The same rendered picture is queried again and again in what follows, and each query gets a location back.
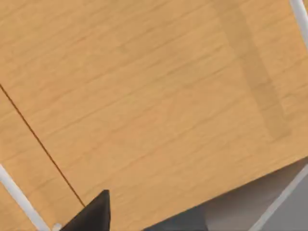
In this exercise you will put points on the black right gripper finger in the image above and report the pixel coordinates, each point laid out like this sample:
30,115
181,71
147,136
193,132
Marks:
96,214

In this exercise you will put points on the wooden cupboard door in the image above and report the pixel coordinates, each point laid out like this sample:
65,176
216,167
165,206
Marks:
149,96
21,168

